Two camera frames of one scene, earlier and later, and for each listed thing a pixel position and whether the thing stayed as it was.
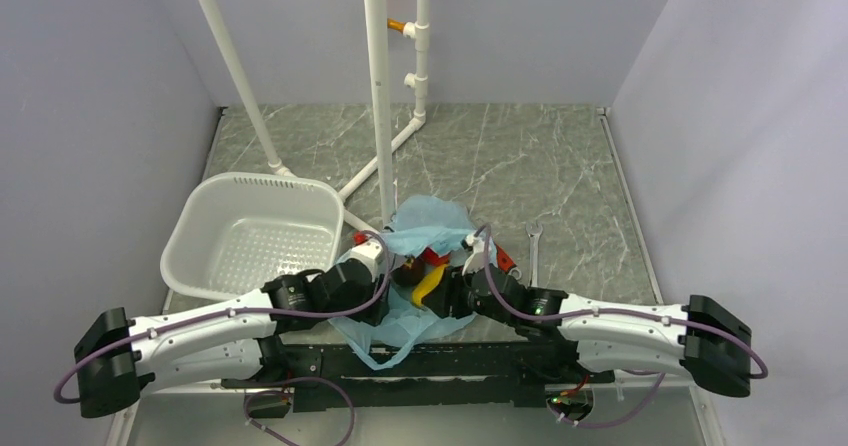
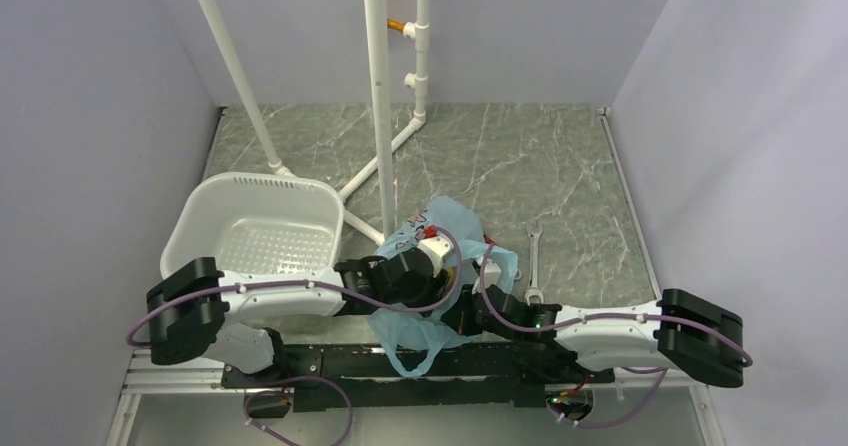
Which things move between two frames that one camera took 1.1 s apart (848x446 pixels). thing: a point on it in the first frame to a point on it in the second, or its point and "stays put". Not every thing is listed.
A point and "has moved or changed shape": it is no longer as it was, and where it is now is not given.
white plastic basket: [238, 231] stays put
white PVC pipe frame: [417, 83] stays put
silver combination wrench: [534, 231] stays put
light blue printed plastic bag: [424, 222] has moved or changed shape
